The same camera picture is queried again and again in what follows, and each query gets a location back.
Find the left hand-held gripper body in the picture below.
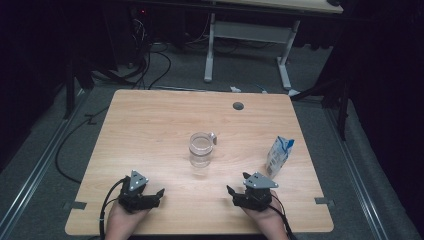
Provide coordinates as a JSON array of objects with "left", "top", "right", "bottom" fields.
[{"left": 117, "top": 169, "right": 162, "bottom": 215}]

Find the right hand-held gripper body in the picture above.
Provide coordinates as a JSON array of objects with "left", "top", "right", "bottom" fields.
[{"left": 232, "top": 171, "right": 280, "bottom": 212}]

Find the white and blue milk carton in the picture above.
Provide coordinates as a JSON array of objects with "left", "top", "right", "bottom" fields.
[{"left": 265, "top": 135, "right": 296, "bottom": 180}]

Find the clear glass jar with lid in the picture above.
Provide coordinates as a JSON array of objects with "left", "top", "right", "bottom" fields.
[{"left": 188, "top": 131, "right": 219, "bottom": 169}]

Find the person's left hand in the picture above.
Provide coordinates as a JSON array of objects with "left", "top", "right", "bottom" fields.
[{"left": 105, "top": 199, "right": 152, "bottom": 234}]

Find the person's right hand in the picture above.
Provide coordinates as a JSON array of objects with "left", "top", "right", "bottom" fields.
[{"left": 242, "top": 189, "right": 287, "bottom": 234}]

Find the grey tape strip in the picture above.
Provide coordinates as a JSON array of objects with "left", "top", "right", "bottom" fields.
[
  {"left": 314, "top": 196, "right": 336, "bottom": 206},
  {"left": 62, "top": 200, "right": 88, "bottom": 211}
]

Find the black metal stand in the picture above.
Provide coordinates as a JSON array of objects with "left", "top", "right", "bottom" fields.
[
  {"left": 62, "top": 54, "right": 96, "bottom": 121},
  {"left": 289, "top": 74, "right": 352, "bottom": 142}
]

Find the white-framed wooden desk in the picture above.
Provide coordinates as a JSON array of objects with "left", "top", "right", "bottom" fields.
[{"left": 203, "top": 0, "right": 345, "bottom": 98}]

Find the black computer with red light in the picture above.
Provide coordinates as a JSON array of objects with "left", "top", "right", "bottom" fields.
[{"left": 128, "top": 4, "right": 153, "bottom": 46}]

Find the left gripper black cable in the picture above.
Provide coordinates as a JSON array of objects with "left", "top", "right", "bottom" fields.
[{"left": 98, "top": 177, "right": 130, "bottom": 240}]

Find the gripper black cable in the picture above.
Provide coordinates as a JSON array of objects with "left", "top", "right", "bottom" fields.
[
  {"left": 98, "top": 177, "right": 130, "bottom": 240},
  {"left": 266, "top": 194, "right": 298, "bottom": 240}
]

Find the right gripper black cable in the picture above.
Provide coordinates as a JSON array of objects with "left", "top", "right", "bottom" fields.
[{"left": 266, "top": 194, "right": 298, "bottom": 240}]

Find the long black floor cable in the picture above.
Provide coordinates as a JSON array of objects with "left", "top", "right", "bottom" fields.
[{"left": 54, "top": 105, "right": 112, "bottom": 185}]

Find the metal floor rail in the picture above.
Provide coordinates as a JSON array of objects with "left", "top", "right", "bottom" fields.
[
  {"left": 0, "top": 89, "right": 90, "bottom": 235},
  {"left": 323, "top": 106, "right": 390, "bottom": 240}
]

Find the looping black floor cable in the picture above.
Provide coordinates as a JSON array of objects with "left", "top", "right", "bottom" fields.
[{"left": 147, "top": 49, "right": 173, "bottom": 91}]

